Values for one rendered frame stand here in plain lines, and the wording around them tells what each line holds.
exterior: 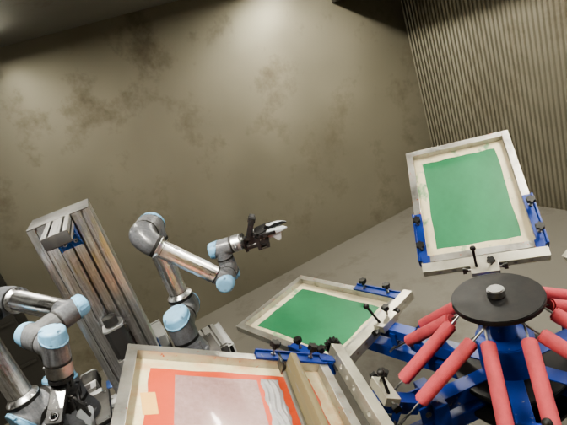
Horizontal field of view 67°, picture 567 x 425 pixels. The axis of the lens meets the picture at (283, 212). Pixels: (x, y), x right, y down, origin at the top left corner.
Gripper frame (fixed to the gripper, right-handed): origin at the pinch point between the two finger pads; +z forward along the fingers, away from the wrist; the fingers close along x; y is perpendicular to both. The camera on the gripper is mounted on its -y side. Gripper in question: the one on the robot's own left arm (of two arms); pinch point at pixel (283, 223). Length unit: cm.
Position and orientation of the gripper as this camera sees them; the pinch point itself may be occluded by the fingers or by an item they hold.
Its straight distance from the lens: 189.4
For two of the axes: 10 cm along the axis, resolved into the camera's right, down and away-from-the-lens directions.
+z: 9.5, -3.0, -0.7
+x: 0.7, 4.3, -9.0
